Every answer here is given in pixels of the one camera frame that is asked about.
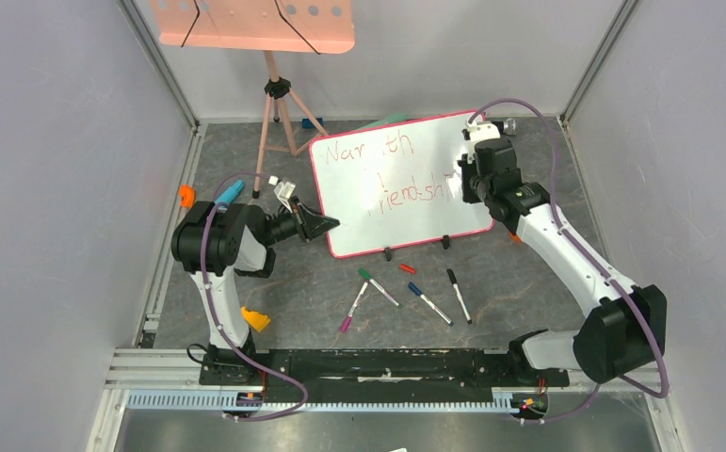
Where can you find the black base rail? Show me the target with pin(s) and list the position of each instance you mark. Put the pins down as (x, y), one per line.
(386, 376)

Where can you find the green whiteboard marker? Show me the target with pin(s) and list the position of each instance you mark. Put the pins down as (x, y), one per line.
(378, 286)

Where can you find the orange toy block at wall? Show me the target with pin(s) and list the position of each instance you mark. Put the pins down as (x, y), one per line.
(187, 196)

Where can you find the red marker cap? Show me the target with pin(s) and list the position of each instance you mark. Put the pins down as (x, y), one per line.
(407, 268)

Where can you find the black whiteboard marker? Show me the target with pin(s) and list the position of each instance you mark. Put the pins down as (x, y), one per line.
(455, 285)

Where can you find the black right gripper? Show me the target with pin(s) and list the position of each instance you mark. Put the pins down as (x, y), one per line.
(468, 172)

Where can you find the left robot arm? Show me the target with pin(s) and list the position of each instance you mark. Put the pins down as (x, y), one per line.
(215, 243)

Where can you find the pink framed whiteboard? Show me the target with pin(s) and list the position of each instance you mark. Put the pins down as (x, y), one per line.
(395, 186)

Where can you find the blue whiteboard marker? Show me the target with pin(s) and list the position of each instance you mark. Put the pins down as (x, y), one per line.
(432, 306)

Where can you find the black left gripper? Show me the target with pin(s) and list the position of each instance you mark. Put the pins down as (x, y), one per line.
(307, 224)

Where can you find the mint green cylinder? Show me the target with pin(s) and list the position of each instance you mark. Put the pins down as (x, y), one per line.
(390, 119)

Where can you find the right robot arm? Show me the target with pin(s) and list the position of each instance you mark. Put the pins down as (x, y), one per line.
(625, 324)

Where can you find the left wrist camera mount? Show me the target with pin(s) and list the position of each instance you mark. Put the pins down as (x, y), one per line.
(283, 190)

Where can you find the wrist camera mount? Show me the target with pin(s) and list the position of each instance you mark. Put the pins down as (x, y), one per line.
(283, 190)
(475, 133)

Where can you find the orange stair toy block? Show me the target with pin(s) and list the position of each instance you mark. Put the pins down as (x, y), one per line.
(256, 320)

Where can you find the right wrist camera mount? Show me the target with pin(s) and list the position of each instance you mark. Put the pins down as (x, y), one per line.
(475, 133)

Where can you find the purple whiteboard marker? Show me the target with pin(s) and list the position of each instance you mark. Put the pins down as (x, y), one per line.
(355, 304)

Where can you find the pink music stand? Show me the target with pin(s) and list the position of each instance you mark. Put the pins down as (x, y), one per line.
(271, 27)

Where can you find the black microphone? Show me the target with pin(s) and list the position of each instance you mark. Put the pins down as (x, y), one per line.
(509, 127)

